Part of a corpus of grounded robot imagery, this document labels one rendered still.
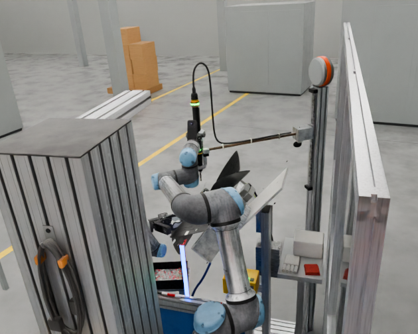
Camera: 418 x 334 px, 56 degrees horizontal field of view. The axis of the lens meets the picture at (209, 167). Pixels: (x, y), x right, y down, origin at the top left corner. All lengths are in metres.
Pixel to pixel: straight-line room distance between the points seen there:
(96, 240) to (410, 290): 3.09
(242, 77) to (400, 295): 6.93
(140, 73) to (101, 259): 9.33
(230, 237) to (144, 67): 8.79
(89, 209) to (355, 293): 0.55
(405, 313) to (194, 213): 2.40
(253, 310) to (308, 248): 0.93
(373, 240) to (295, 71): 8.55
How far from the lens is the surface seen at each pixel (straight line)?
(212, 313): 1.50
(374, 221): 0.60
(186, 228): 2.10
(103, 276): 0.99
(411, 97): 7.31
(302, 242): 2.36
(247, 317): 1.53
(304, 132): 2.27
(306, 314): 3.06
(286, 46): 9.07
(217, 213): 1.42
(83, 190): 0.88
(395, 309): 3.51
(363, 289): 0.69
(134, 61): 10.21
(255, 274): 1.95
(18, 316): 3.74
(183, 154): 1.73
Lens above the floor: 2.32
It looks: 24 degrees down
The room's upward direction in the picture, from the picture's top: 4 degrees counter-clockwise
